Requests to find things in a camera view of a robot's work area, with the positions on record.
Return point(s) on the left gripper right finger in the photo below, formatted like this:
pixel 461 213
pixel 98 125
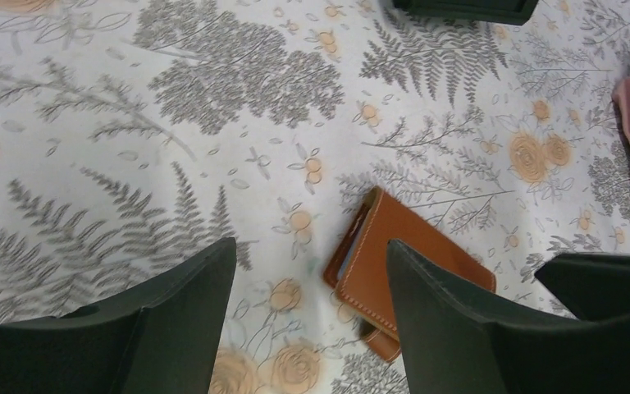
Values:
pixel 457 337

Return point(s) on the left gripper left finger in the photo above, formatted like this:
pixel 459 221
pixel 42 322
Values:
pixel 160 336

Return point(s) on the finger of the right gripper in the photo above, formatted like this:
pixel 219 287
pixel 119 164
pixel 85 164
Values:
pixel 592 287

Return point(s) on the brown leather card holder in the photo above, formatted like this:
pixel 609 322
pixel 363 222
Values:
pixel 357 270

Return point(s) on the black card box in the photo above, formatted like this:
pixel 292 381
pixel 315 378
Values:
pixel 511 12

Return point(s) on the floral patterned table mat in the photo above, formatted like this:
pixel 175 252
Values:
pixel 135 133

